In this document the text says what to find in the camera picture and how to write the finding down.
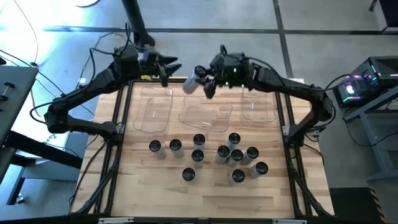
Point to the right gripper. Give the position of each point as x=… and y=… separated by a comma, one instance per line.
x=217, y=74

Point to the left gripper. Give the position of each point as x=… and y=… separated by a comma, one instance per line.
x=152, y=63

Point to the red-band Celsius can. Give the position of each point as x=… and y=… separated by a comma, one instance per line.
x=238, y=175
x=190, y=85

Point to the clear plastic bin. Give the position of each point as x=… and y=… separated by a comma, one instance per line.
x=205, y=115
x=152, y=109
x=259, y=109

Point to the white Celsius can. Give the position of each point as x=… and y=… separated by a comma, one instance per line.
x=261, y=168
x=252, y=152
x=199, y=138

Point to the blue-band Celsius can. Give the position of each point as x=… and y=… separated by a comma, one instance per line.
x=197, y=155
x=234, y=138
x=223, y=151

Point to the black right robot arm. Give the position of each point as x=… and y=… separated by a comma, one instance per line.
x=295, y=90

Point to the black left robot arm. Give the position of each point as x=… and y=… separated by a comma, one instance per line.
x=77, y=93

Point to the yellow tag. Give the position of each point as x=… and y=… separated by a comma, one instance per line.
x=145, y=76

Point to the black stand pole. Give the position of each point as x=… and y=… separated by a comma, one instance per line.
x=133, y=15

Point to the white paper tag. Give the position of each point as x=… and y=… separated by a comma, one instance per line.
x=82, y=80

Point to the white cardboard box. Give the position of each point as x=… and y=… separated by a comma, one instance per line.
x=59, y=140

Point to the grey side desk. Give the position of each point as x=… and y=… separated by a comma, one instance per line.
x=18, y=93

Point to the black screw clamp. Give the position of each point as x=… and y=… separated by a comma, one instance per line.
x=9, y=85

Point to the black desktop computer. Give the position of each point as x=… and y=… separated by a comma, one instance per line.
x=382, y=71

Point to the grey metal bench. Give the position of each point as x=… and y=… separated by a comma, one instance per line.
x=377, y=155

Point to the black hazard-striped box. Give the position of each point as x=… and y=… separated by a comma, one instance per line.
x=351, y=205

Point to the black cabinet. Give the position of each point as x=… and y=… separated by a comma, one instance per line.
x=392, y=12

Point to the caster wheel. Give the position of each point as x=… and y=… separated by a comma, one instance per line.
x=19, y=199

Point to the black desk leg frame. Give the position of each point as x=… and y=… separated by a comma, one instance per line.
x=46, y=151

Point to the silver metal bracket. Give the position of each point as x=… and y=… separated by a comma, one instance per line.
x=289, y=221
x=116, y=220

